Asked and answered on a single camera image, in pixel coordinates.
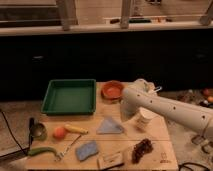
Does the wooden block brush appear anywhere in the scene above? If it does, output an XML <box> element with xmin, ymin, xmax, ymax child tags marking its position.
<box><xmin>97</xmin><ymin>152</ymin><xmax>124</xmax><ymax>170</ymax></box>

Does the orange fruit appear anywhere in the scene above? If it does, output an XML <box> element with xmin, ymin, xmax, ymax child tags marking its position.
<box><xmin>53</xmin><ymin>127</ymin><xmax>66</xmax><ymax>140</ymax></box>

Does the white plastic cup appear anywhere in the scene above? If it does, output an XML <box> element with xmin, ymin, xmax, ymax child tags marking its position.
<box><xmin>135</xmin><ymin>107</ymin><xmax>157</xmax><ymax>130</ymax></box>

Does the green plastic tray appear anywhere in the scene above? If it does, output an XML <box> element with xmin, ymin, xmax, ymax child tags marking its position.
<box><xmin>41</xmin><ymin>79</ymin><xmax>96</xmax><ymax>116</ymax></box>

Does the light blue towel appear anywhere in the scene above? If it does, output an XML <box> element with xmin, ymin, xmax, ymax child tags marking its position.
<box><xmin>96</xmin><ymin>117</ymin><xmax>124</xmax><ymax>134</ymax></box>

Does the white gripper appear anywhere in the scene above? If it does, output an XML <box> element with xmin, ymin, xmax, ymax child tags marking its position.
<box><xmin>120</xmin><ymin>100</ymin><xmax>138</xmax><ymax>122</ymax></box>

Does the blue sponge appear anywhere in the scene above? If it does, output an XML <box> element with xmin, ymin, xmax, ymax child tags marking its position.
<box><xmin>75</xmin><ymin>140</ymin><xmax>99</xmax><ymax>161</ymax></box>

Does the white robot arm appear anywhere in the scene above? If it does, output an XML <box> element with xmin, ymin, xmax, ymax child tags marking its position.
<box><xmin>120</xmin><ymin>79</ymin><xmax>213</xmax><ymax>142</ymax></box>

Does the metal fork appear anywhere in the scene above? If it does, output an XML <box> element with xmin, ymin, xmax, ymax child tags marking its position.
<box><xmin>55</xmin><ymin>135</ymin><xmax>82</xmax><ymax>161</ymax></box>

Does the yellow banana toy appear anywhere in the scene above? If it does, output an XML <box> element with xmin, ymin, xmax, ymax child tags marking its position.
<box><xmin>64</xmin><ymin>124</ymin><xmax>89</xmax><ymax>134</ymax></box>

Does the green handled peeler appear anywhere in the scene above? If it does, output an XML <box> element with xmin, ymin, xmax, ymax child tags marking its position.
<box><xmin>28</xmin><ymin>147</ymin><xmax>57</xmax><ymax>156</ymax></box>

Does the orange bowl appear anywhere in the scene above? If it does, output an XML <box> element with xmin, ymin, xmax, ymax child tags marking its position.
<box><xmin>101</xmin><ymin>80</ymin><xmax>124</xmax><ymax>100</ymax></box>

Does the black cable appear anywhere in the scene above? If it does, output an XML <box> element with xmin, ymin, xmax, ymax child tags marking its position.
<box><xmin>0</xmin><ymin>108</ymin><xmax>30</xmax><ymax>160</ymax></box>

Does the brown pine cone object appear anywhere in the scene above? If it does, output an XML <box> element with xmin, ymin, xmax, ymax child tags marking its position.
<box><xmin>132</xmin><ymin>139</ymin><xmax>153</xmax><ymax>164</ymax></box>

